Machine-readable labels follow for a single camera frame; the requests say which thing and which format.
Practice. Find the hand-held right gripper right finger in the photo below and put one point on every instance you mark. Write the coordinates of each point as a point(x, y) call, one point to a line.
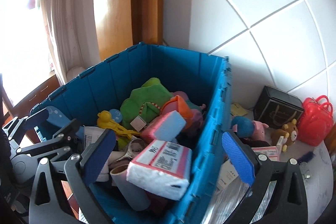
point(237, 158)

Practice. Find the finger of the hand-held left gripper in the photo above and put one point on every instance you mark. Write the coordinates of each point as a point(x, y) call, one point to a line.
point(67, 132)
point(36, 116)

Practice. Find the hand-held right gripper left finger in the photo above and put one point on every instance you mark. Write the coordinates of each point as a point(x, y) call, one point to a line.
point(98, 158)

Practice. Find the clear tape roll cardboard core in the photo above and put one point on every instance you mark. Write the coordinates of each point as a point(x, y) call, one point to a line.
point(131, 187)

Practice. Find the blue plastic crate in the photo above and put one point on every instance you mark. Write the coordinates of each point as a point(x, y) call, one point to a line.
point(157, 64)

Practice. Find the white box green circle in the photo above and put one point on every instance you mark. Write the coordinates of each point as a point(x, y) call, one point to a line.
point(228, 175)

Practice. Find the small white card box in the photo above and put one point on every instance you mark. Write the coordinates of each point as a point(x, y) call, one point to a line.
point(90, 136)

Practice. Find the pink pig plush blue outfit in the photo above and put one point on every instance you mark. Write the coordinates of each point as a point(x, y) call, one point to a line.
point(244, 127)

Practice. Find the yellow duck clamp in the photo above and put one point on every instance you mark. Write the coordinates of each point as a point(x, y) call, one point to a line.
point(115, 127)

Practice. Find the metal tongs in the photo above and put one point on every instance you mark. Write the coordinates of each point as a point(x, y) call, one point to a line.
point(134, 146)

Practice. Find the white medicine box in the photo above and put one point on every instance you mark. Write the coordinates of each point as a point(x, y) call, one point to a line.
point(281, 144)

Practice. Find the yellow card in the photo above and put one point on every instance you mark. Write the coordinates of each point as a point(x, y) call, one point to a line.
point(237, 108)

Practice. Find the small white square tag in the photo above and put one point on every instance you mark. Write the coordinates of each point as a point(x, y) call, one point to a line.
point(137, 123)

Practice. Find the brown bear plush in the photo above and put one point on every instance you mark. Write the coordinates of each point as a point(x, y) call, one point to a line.
point(292, 132)

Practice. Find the white pink barcode tissue pack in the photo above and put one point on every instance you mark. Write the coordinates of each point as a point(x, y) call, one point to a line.
point(160, 171)

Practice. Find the black gift box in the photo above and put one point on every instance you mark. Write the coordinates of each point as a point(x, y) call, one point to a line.
point(278, 106)

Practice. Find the dark blue fuzzy stick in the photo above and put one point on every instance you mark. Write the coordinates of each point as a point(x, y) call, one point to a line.
point(307, 157)

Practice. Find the green plush toy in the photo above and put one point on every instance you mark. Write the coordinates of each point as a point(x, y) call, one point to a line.
point(141, 98)

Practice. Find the orange plush toy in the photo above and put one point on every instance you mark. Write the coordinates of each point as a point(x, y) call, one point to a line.
point(178, 107)

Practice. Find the red bear suitcase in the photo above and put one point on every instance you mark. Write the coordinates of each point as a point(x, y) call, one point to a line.
point(315, 124)

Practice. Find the blue white striped tablecloth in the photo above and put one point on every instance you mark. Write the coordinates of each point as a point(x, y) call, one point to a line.
point(320, 187)

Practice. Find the white curtain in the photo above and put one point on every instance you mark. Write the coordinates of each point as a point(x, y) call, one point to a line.
point(65, 16)

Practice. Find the wooden wall trim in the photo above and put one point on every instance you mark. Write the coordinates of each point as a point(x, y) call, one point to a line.
point(123, 3)

